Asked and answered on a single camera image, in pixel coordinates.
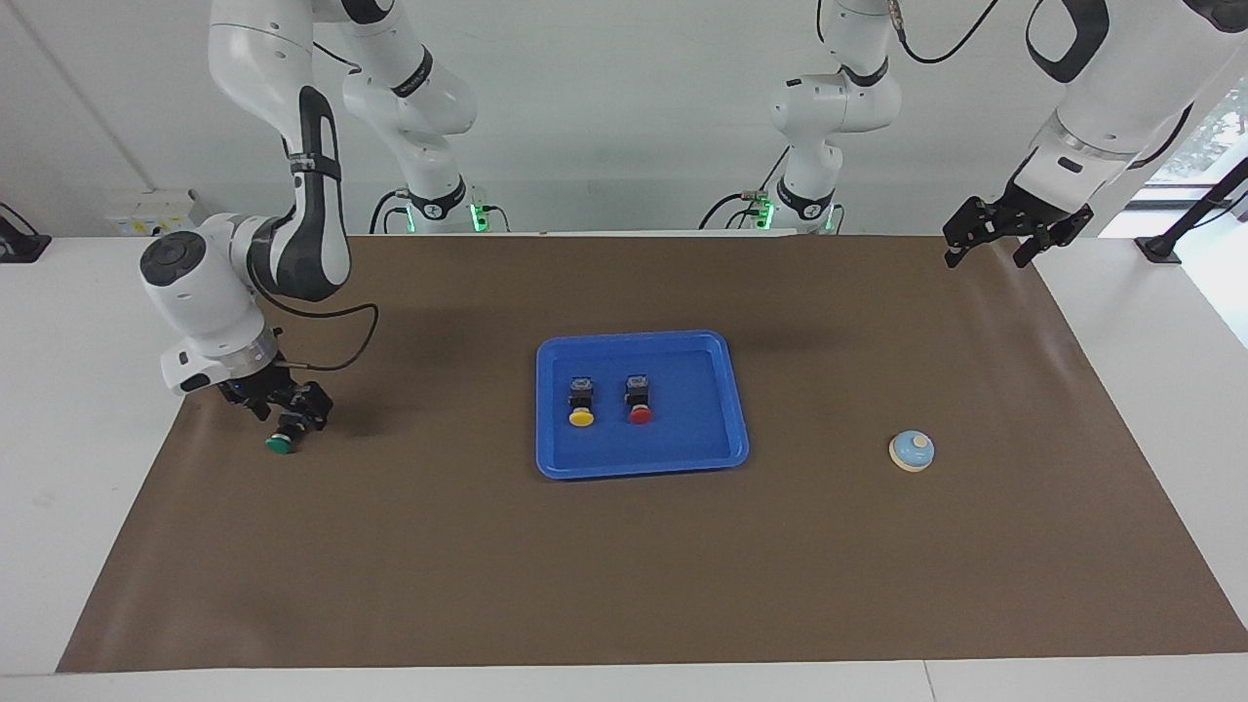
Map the green push button switch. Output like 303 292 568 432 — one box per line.
265 405 315 456

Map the glass window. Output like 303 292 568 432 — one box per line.
1146 78 1248 211

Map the light blue desk bell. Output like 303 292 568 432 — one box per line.
888 430 936 473

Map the blue plastic tray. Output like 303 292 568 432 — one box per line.
535 330 750 481

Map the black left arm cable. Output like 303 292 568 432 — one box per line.
889 0 1198 169

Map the brown table mat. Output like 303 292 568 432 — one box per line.
56 232 1248 674

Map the black stand with flat base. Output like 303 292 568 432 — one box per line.
0 202 52 264

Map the black tripod stand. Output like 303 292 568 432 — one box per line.
1134 156 1248 264

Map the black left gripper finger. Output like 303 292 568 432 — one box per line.
1012 226 1059 270
943 198 988 270

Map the white wall socket box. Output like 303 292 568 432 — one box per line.
105 188 201 237

